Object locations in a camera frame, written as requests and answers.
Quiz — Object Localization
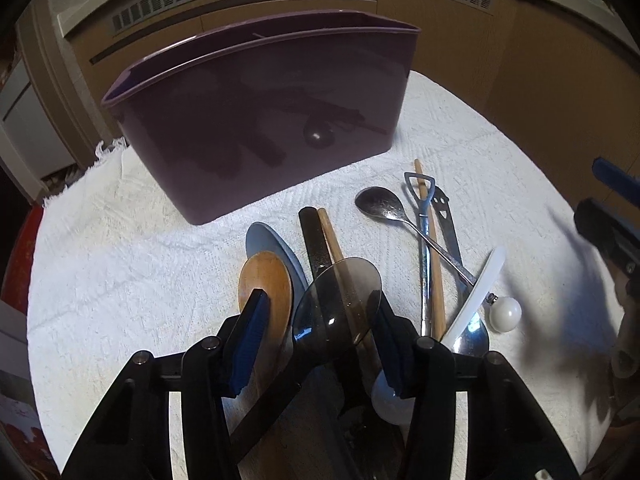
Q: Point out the wooden chopstick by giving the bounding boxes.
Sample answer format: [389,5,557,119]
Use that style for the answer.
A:
[418,179,446,340]

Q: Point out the white round ball knob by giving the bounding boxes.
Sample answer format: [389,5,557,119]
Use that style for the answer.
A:
[486,292,522,333]

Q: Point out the wooden spoon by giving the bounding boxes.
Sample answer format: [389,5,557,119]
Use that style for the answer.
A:
[238,250,293,396]

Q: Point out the white ceramic soup spoon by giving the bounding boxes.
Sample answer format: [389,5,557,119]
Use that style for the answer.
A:
[371,246,506,426]

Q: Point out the smoky translucent plastic spoon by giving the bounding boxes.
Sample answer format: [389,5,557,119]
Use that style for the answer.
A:
[231,257,382,462]

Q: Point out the purple plastic utensil caddy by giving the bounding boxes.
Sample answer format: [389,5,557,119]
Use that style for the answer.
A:
[102,10,420,226]

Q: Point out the dark flat chopstick handle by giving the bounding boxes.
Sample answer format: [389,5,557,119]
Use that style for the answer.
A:
[298,207,332,278]

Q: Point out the light blue plastic spoon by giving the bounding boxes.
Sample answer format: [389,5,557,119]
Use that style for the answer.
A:
[245,222,308,310]

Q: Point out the small dark metal spoon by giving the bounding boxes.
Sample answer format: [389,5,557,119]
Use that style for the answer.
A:
[355,186,476,286]

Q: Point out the large stainless steel spoon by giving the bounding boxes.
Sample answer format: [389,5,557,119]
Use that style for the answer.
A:
[454,312,489,358]

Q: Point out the white textured towel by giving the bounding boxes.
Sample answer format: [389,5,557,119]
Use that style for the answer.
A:
[27,73,622,468]

